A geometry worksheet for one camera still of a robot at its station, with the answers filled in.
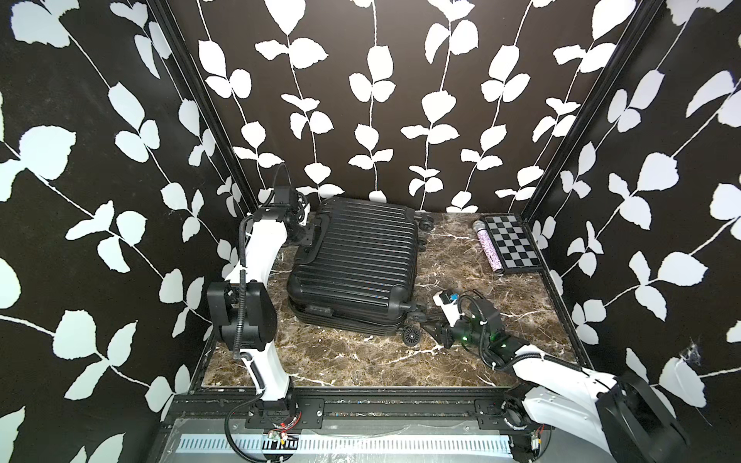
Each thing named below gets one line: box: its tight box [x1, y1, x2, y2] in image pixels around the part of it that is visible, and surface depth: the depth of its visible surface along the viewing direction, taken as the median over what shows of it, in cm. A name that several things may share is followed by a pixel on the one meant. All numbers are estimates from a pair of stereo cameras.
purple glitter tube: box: [472, 219, 505, 275], surface depth 109 cm
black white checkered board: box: [481, 213, 544, 274], surface depth 110 cm
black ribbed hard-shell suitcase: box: [287, 195, 435, 347], surface depth 83 cm
